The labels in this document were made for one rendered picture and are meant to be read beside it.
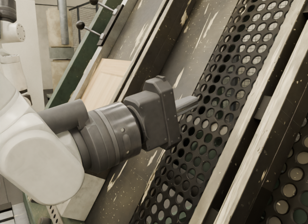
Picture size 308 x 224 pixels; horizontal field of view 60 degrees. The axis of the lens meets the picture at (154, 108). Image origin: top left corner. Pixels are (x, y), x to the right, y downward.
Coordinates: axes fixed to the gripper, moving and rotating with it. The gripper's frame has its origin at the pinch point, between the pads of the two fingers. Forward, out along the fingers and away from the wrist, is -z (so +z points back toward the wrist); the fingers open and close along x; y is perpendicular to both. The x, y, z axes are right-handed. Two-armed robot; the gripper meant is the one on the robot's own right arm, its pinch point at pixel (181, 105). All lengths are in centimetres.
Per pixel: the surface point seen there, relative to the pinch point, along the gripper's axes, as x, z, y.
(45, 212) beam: -35, 25, 44
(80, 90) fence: -8, -3, 72
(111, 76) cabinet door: -3, -11, 55
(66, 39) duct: -4, -146, 608
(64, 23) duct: 30, -151, 607
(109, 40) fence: 8, -20, 72
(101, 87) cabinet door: -7, -7, 59
